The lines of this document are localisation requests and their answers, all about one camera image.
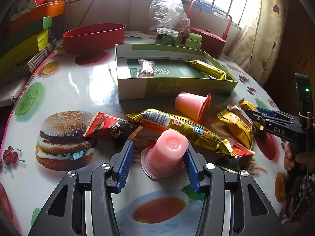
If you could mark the short gold snack bar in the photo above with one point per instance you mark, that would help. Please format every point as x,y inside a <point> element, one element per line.
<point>209,70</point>

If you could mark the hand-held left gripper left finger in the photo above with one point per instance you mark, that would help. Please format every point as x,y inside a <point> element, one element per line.
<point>124,163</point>

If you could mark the yellow snack packet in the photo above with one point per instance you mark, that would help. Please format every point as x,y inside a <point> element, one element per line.
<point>237,127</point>
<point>246,104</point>

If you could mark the red black snack packet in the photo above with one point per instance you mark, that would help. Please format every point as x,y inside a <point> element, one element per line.
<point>110,127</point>
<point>236,156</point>

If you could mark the pink candy packet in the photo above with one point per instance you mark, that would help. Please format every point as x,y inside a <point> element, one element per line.
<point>146,67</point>

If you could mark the green cardboard box tray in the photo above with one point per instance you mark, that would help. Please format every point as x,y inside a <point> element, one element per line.
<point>172,83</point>

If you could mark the person's right hand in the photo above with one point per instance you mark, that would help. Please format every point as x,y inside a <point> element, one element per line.
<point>288,159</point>

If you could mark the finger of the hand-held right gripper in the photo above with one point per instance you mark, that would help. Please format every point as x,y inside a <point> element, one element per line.
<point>257,120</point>
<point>267,111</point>

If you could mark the white lid clear jar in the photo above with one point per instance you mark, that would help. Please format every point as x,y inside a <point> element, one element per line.
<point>167,37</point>

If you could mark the person's right forearm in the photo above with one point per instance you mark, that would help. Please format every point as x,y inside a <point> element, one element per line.
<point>305,194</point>

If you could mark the dark green box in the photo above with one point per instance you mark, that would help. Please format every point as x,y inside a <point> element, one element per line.
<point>27,30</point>

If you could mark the clear plastic bag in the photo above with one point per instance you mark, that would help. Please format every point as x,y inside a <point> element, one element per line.
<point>169,12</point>

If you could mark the black white striped box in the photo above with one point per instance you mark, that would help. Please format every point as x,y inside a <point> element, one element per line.
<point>37,59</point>

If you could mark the patterned curtain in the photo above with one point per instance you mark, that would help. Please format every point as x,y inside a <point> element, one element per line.
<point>260,29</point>

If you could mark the orange box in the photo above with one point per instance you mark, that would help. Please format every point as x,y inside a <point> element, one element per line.
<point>37,13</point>

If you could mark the pink jelly cup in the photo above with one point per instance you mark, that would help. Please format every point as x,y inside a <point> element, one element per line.
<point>167,152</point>
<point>190,105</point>

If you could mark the small green jar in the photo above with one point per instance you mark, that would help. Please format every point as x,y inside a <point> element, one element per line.
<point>194,41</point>

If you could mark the red oval bowl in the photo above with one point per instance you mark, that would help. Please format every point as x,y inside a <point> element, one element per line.
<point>93,39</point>

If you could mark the long gold snack bar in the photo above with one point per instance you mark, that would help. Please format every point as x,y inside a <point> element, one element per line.
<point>187,130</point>

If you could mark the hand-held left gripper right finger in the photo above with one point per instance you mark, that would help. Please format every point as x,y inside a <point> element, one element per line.
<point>192,170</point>

